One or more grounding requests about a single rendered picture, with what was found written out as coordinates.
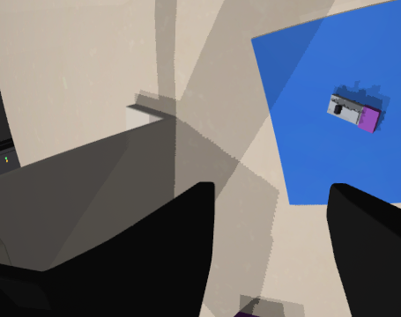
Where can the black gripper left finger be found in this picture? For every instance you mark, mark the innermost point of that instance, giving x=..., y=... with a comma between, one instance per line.
x=158, y=267

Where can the beige wall panel with square sockets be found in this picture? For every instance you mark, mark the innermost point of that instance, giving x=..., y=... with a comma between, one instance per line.
x=59, y=207

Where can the blue square zone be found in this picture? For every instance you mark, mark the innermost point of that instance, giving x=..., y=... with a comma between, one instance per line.
x=356, y=55

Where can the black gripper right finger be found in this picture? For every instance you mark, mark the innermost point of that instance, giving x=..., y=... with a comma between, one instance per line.
x=365, y=233

